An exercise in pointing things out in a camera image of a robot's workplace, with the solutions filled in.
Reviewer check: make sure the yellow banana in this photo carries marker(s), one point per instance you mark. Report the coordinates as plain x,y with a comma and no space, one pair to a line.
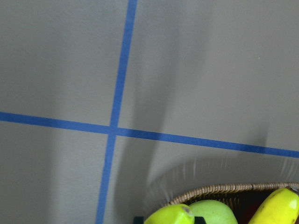
172,214
280,207

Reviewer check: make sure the wicker fruit basket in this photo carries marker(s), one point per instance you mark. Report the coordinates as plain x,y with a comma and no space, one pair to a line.
242,199

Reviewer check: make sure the brown paper table cover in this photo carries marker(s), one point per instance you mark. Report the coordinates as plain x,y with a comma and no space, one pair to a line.
111,108

